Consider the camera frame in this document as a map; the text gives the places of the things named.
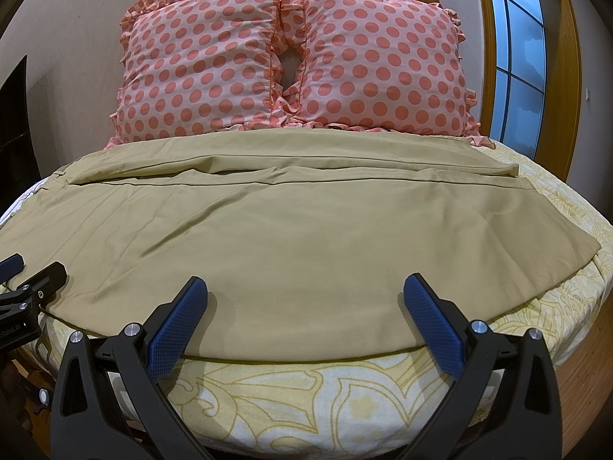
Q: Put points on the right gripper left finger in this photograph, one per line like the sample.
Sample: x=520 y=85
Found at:
x=108 y=403

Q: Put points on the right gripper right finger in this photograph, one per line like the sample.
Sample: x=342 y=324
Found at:
x=504 y=400

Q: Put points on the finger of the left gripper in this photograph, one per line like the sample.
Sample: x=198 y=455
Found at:
x=39 y=288
x=10 y=267

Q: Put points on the khaki pants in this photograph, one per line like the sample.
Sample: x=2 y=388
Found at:
x=303 y=237

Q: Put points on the dark bedside cabinet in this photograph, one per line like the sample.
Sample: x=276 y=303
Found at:
x=19 y=167

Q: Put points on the yellow patterned bed sheet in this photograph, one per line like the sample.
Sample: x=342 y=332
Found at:
x=359 y=407

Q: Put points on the left polka dot pillow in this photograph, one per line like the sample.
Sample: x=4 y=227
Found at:
x=193 y=67

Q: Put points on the polka dot pillow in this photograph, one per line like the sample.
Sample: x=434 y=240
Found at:
x=382 y=65
x=193 y=67

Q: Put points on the blue glass window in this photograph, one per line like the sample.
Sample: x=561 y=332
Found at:
x=517 y=113

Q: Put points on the right polka dot pillow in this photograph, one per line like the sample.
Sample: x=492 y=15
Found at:
x=382 y=65

